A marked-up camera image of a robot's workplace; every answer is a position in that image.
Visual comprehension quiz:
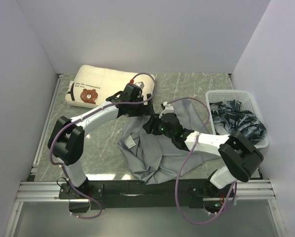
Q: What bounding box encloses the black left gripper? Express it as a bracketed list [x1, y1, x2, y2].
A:
[128, 94, 154, 118]

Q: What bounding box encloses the grey pillowcase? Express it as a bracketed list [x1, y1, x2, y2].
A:
[116, 98, 222, 185]

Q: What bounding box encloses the cream pillow with bear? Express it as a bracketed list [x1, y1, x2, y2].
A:
[65, 65, 154, 109]

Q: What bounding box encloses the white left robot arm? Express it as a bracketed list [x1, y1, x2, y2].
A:
[47, 83, 153, 198]

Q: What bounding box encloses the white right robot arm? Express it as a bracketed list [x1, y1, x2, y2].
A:
[143, 113, 264, 197]

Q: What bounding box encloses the dark patterned cloth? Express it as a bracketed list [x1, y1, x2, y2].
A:
[210, 100, 266, 145]

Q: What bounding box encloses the white plastic basket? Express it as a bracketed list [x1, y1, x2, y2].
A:
[205, 89, 270, 149]

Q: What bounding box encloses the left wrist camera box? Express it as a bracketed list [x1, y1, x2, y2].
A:
[129, 79, 145, 90]

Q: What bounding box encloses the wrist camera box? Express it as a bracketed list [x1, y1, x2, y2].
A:
[129, 79, 145, 90]
[159, 101, 174, 118]

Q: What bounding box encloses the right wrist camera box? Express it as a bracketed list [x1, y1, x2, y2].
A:
[159, 101, 174, 118]

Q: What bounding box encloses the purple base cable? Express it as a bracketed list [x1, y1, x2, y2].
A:
[70, 192, 105, 220]

